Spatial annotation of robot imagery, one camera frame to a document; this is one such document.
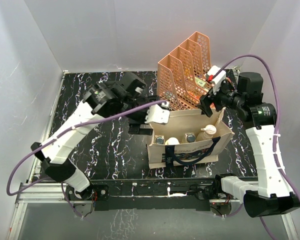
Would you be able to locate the cream round cap bottle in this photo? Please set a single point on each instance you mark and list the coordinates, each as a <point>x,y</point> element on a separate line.
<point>172,141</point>

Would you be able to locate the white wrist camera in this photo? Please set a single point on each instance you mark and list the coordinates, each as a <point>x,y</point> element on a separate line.
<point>158,113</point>
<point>215,76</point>

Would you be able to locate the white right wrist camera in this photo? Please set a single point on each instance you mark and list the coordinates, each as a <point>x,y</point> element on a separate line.
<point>215,76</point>

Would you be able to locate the aluminium table frame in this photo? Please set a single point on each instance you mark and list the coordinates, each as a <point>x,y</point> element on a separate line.
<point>51,189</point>

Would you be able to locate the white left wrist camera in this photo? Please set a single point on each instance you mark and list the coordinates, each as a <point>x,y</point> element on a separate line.
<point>158,113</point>

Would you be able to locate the large clear square bottle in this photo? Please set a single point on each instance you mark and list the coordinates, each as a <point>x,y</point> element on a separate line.
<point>188,137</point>

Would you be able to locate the beige pump bottle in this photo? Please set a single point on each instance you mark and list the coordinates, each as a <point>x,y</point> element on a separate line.
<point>206,133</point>

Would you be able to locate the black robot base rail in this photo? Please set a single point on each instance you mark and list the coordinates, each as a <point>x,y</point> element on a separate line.
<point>152,193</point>

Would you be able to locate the peach plastic file organizer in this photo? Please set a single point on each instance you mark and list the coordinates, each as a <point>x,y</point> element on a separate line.
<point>181,74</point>

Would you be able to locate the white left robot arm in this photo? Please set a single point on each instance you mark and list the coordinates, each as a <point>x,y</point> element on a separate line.
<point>101,101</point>

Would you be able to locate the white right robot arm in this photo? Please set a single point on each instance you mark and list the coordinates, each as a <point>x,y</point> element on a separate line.
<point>272,195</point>

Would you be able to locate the small clear square bottle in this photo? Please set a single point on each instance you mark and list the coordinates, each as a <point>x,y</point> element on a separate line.
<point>159,139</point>

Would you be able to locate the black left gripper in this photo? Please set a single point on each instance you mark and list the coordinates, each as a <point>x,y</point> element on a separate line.
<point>136,128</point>

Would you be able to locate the cream canvas tote bag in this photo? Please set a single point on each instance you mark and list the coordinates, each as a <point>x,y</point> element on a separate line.
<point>180,124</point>

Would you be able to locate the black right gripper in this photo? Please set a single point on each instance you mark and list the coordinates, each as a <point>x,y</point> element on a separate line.
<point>204,104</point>

